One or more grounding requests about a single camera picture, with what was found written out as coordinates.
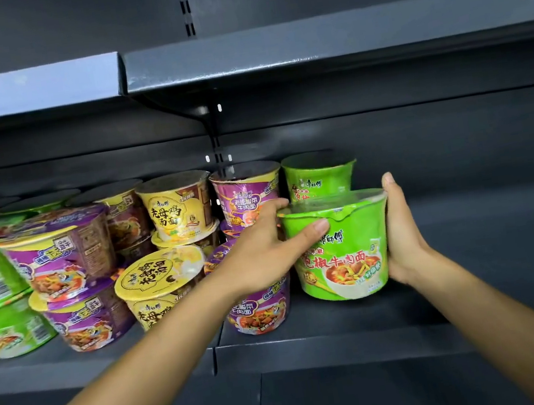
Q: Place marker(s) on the person's left hand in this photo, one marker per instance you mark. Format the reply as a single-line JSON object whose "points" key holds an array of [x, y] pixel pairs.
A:
{"points": [[265, 255]]}

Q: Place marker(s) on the person's right hand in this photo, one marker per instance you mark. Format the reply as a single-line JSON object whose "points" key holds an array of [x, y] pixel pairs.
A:
{"points": [[405, 239]]}

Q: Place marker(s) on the dark metal store shelving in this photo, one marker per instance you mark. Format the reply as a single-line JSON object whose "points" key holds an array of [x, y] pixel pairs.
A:
{"points": [[463, 140]]}

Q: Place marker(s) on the person's left forearm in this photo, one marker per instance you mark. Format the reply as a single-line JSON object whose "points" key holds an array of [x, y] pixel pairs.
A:
{"points": [[124, 386]]}

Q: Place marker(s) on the purple cup noodle bowl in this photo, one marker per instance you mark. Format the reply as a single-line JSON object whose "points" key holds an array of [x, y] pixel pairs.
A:
{"points": [[230, 230], [89, 321], [124, 216], [260, 311], [137, 252], [245, 188], [60, 260]]}

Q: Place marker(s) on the person's right forearm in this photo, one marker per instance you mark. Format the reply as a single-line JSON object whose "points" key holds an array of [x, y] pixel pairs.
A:
{"points": [[507, 339]]}

